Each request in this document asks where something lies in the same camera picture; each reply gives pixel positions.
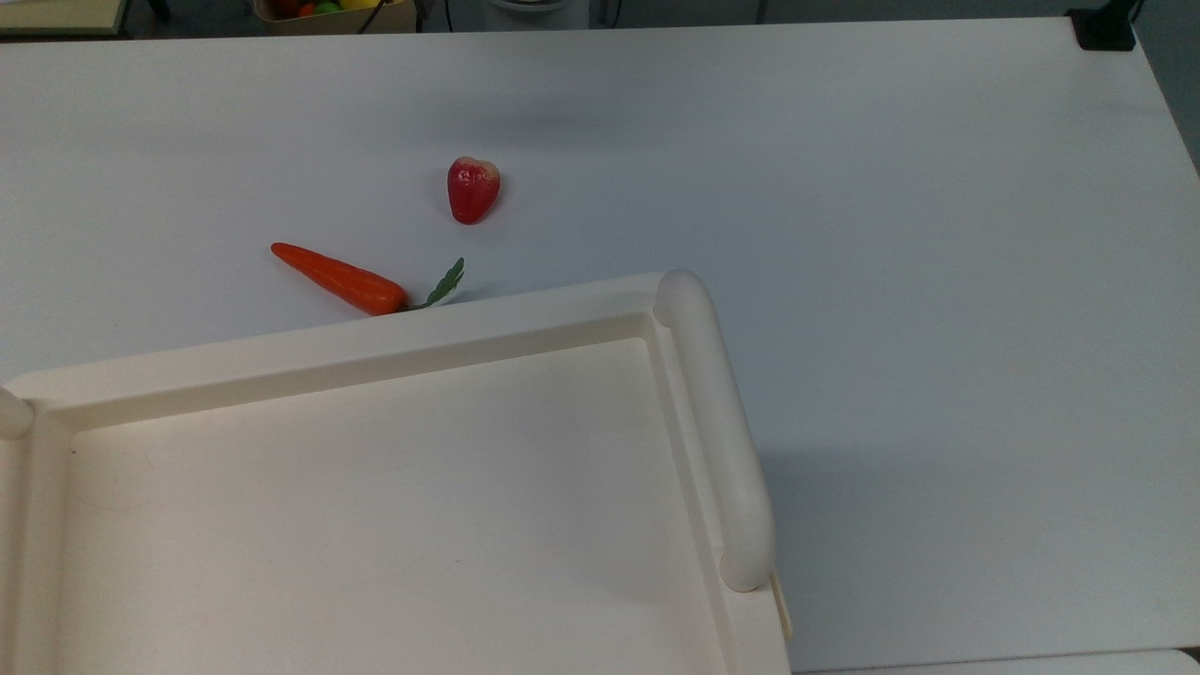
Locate cream plastic toy cabinet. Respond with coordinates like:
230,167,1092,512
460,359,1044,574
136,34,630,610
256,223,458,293
0,269,794,675

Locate red toy wax apple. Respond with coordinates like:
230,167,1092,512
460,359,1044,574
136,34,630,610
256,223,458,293
447,156,502,226

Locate orange toy carrot green leaves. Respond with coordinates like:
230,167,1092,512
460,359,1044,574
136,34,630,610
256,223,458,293
271,242,466,317

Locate cardboard box with toy fruit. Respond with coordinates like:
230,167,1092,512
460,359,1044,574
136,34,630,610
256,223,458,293
252,0,419,37

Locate beige board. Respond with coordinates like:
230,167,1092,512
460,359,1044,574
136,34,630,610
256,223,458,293
0,0,130,38

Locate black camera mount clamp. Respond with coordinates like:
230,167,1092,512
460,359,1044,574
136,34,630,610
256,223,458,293
1068,0,1143,53

